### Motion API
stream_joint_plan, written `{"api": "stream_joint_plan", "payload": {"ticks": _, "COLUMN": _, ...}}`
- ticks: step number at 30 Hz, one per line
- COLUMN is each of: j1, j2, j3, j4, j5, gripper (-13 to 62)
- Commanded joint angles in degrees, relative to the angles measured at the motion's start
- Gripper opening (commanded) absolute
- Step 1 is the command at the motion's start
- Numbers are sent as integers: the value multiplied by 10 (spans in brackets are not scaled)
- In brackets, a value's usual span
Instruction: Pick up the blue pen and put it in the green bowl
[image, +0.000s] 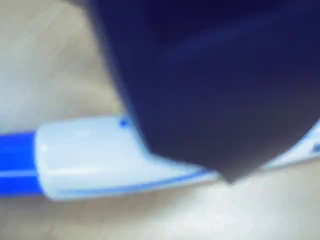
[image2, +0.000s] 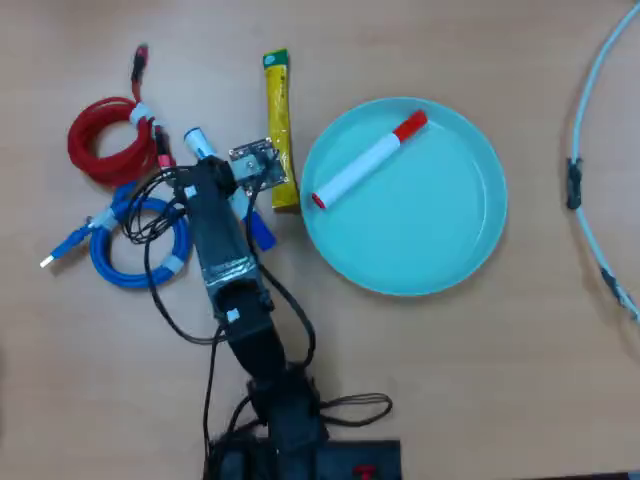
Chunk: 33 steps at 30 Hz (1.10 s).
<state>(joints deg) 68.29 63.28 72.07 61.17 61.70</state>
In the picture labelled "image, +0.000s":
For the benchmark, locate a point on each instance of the blue and white marker pen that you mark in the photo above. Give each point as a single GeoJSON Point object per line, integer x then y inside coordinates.
{"type": "Point", "coordinates": [95, 160]}

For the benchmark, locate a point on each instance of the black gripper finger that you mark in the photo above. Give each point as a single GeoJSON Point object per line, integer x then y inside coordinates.
{"type": "Point", "coordinates": [212, 87]}

